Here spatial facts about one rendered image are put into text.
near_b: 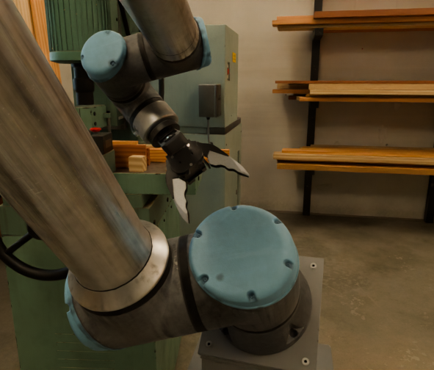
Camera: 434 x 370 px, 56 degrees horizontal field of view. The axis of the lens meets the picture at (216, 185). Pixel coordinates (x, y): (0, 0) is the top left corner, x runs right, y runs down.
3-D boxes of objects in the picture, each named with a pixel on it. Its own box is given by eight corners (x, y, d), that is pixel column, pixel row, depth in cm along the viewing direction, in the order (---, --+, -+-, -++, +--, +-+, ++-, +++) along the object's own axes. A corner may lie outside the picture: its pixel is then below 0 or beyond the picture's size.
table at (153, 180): (-40, 202, 105) (-43, 179, 103) (21, 175, 134) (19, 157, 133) (193, 205, 102) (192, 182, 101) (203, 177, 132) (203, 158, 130)
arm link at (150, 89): (92, 78, 85) (110, 100, 95) (124, 120, 82) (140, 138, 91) (127, 52, 86) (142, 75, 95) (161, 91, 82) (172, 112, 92)
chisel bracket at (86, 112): (70, 136, 120) (67, 107, 118) (87, 130, 134) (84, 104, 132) (94, 136, 120) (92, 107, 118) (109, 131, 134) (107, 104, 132)
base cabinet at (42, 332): (26, 435, 135) (-3, 236, 117) (88, 331, 191) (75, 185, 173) (160, 441, 132) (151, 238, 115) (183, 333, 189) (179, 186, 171)
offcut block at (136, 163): (128, 171, 112) (128, 156, 111) (134, 169, 115) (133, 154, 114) (142, 172, 111) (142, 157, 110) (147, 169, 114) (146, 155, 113)
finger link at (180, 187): (193, 227, 83) (192, 184, 85) (188, 222, 77) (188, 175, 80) (178, 228, 83) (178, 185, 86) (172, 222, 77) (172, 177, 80)
